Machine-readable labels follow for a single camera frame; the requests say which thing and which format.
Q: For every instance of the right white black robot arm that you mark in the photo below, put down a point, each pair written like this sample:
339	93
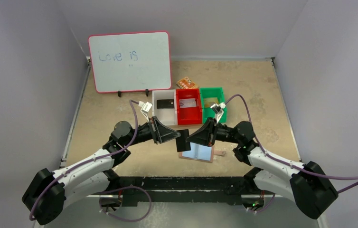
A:
286	170

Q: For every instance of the red plastic bin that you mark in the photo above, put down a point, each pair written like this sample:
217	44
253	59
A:
189	109

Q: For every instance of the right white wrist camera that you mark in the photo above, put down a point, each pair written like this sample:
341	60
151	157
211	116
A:
218	109

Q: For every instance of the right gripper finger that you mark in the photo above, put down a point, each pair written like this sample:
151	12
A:
199	139
204	131

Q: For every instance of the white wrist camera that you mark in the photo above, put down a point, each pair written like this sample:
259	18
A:
145	109
218	109

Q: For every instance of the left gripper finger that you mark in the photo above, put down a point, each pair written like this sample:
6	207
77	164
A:
167	137
164	131

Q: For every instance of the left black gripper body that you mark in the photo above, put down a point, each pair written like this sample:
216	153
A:
155	131

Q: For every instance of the green plastic bin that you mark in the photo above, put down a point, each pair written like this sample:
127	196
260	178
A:
210	92

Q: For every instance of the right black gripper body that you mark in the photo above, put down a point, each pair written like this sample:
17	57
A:
212	132

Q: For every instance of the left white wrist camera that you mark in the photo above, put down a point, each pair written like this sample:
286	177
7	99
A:
145	109

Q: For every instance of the orange spiral notebook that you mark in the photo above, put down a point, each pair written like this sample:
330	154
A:
186	83

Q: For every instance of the white plastic bin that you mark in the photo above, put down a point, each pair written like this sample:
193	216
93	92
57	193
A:
168	117

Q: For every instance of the black credit card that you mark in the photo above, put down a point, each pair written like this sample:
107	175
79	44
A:
181	142
165	104

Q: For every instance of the pink framed whiteboard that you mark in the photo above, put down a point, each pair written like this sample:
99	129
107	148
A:
131	62

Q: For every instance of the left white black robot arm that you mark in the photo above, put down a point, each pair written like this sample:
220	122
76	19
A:
81	173

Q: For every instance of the silver credit card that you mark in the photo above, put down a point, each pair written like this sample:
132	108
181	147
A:
187	103

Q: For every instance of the gold credit card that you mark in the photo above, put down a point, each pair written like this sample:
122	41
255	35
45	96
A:
209	101

